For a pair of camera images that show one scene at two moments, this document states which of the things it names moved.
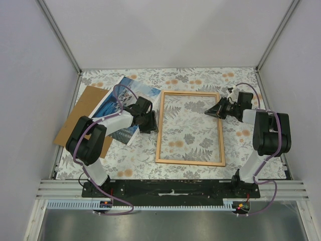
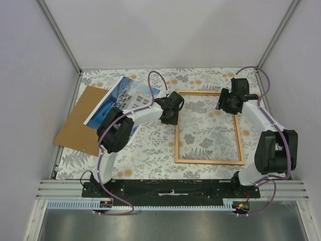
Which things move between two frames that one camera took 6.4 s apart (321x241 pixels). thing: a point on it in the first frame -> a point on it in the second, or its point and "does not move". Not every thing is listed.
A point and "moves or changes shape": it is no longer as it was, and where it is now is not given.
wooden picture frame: (221, 138) moves or changes shape
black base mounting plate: (169, 193) does not move
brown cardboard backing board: (87, 104) does not move
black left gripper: (152, 125) -> (173, 121)
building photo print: (124, 94) does not move
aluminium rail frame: (286, 191) does not move
